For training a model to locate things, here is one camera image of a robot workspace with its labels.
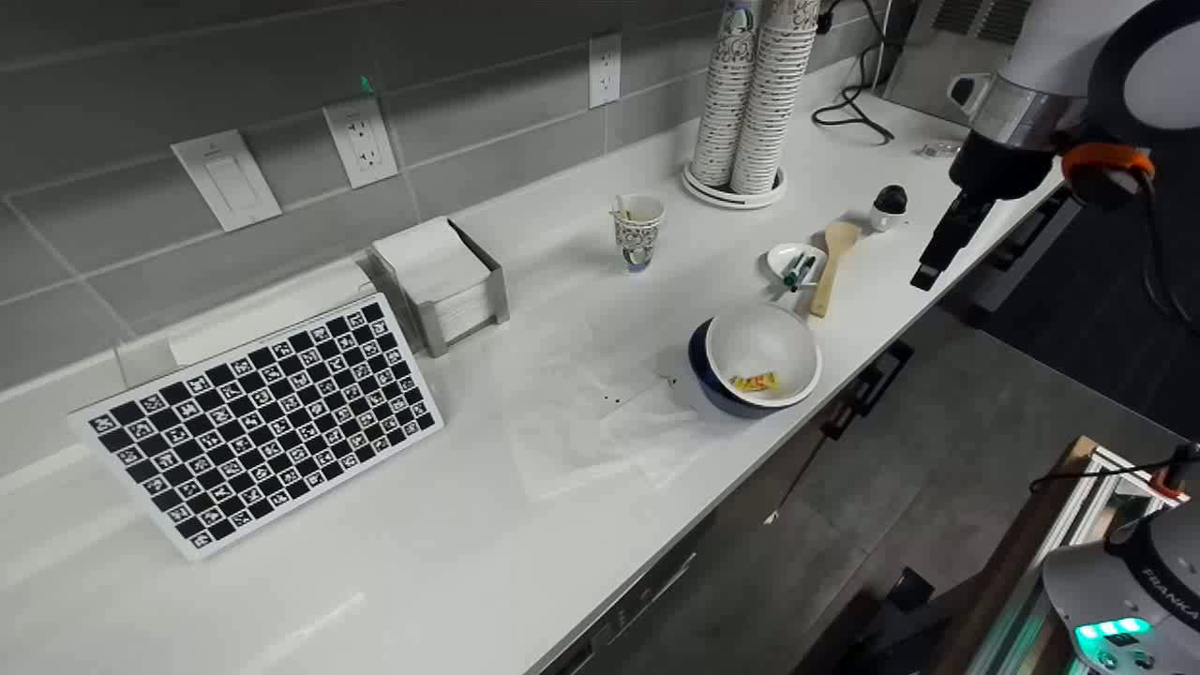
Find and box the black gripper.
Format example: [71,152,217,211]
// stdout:
[906,125,1065,291]

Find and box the patterned paper cup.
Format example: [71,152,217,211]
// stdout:
[607,196,667,275]

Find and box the small white espresso cup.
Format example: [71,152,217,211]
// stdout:
[865,180,916,236]

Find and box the wooden spatula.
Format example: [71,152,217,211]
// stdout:
[801,219,869,322]

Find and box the green black marker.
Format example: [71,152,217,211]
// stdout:
[781,249,822,295]

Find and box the small white dish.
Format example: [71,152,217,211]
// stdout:
[761,239,827,291]

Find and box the grey countertop appliance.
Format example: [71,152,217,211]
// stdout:
[879,0,1044,126]

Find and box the white bowl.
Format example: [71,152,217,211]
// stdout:
[701,301,824,410]

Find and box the tall speckled paper cup stack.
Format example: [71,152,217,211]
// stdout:
[690,0,761,191]
[729,0,822,197]

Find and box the yellow food piece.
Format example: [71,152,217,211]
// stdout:
[729,366,784,402]

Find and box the round white plate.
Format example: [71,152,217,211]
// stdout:
[674,160,791,214]

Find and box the wooden robot cart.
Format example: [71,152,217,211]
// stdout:
[931,430,1194,675]

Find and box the dark blue bowl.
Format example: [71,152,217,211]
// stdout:
[681,315,801,422]

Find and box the dark base cabinet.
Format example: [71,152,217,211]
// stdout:
[529,185,1085,675]

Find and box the white napkin stack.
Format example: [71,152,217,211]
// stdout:
[366,219,486,311]

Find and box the black white checkerboard calibration board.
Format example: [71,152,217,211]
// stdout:
[71,290,451,564]

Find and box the black orange arm cable bundle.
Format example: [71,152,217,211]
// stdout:
[1056,139,1159,211]

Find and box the black power cable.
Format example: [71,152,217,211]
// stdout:
[809,0,900,146]

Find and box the black cabinet handle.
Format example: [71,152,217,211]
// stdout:
[822,336,916,444]

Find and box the white wall power outlet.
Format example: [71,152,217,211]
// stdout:
[585,30,625,107]
[320,95,402,191]

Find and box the white wall switch plate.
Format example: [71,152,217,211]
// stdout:
[170,126,285,236]

